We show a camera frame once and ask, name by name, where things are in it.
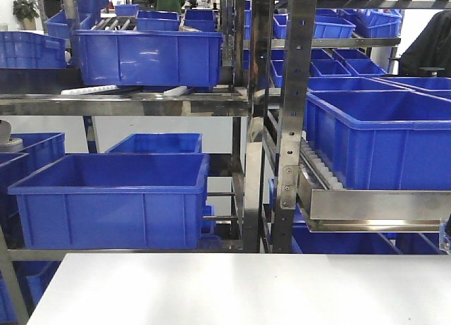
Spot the blue bin upper right shelf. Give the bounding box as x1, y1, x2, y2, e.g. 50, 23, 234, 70
273, 14, 356, 39

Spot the large blue bin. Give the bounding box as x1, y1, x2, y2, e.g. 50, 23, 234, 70
8, 153, 209, 250
304, 91, 450, 190
73, 30, 223, 87

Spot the large blue bin right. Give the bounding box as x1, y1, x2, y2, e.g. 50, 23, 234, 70
304, 91, 450, 190

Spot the large blue bin lower left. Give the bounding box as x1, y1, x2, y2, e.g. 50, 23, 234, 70
8, 153, 209, 250

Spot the blue crate far left upper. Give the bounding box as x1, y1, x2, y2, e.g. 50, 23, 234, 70
1, 31, 67, 69

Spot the potted green plant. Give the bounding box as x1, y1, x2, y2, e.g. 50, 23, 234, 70
13, 0, 39, 30

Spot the blue bin far left lower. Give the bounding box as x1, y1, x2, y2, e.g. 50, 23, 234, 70
1, 133, 65, 219

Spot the large blue bin upper left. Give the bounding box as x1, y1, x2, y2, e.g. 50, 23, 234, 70
73, 30, 223, 87

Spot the stainless steel shelving rack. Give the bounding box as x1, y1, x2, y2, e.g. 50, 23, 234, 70
1, 0, 450, 324

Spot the blue bin behind lower left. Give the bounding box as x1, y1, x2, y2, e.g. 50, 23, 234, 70
106, 133, 202, 154

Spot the black jacket on chair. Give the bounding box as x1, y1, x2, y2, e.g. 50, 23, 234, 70
399, 10, 450, 78

